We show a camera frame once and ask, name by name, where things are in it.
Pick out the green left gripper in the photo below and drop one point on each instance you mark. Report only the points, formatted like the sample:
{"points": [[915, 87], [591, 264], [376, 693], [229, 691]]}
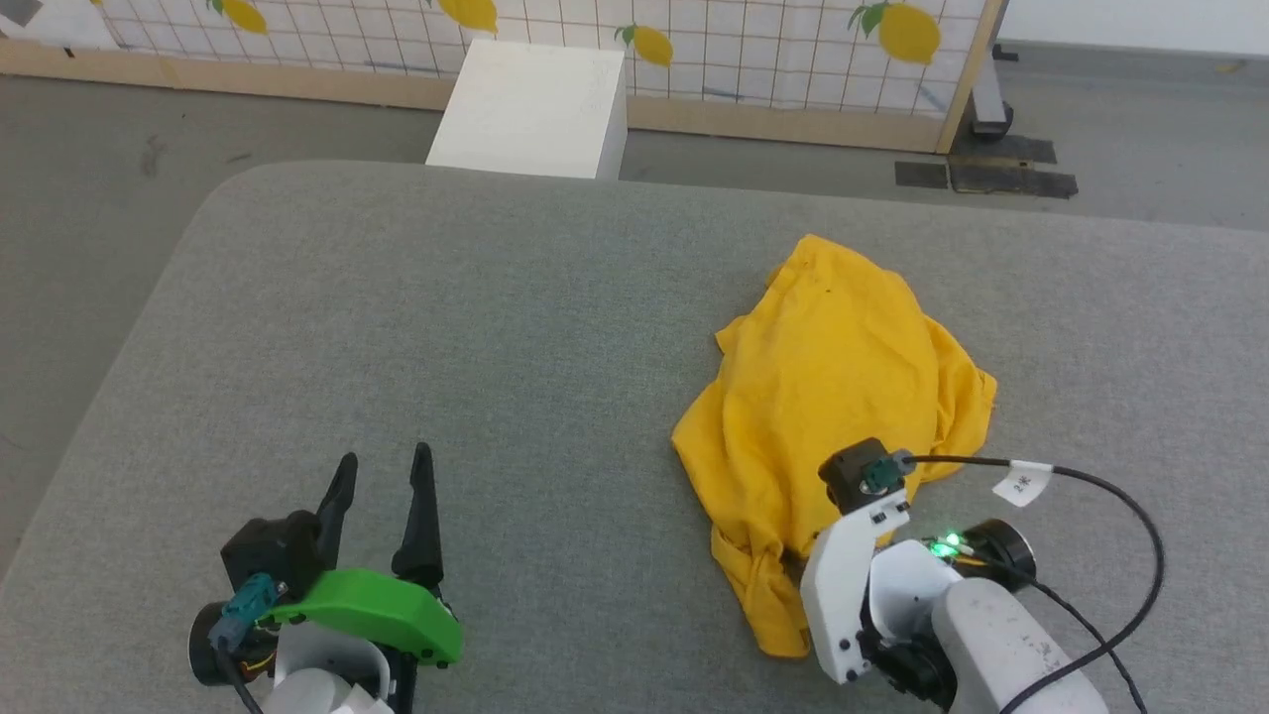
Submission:
{"points": [[382, 610]]}

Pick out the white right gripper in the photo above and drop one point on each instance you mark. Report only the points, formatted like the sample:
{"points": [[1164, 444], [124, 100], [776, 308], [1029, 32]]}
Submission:
{"points": [[838, 595]]}

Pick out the yellow t-shirt with white print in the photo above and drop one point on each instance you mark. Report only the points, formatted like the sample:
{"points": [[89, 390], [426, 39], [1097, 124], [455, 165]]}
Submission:
{"points": [[833, 377]]}

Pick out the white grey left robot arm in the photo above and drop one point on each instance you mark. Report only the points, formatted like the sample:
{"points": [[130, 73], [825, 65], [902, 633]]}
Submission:
{"points": [[317, 689]]}

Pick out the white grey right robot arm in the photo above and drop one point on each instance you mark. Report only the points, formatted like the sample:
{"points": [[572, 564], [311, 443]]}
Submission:
{"points": [[991, 645]]}

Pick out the white box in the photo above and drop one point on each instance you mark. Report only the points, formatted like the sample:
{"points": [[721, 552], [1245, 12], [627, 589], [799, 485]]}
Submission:
{"points": [[535, 109]]}

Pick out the grey screen foot with caster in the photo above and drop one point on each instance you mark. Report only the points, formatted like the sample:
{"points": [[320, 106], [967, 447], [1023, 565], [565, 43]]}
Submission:
{"points": [[991, 99]]}

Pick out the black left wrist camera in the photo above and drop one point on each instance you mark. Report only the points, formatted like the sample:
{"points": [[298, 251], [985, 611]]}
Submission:
{"points": [[273, 550]]}

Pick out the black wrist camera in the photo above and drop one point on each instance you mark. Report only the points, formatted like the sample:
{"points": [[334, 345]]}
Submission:
{"points": [[855, 474], [273, 550]]}

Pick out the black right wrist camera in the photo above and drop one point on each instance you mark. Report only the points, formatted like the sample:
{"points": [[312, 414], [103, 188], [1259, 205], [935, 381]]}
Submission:
{"points": [[855, 474]]}

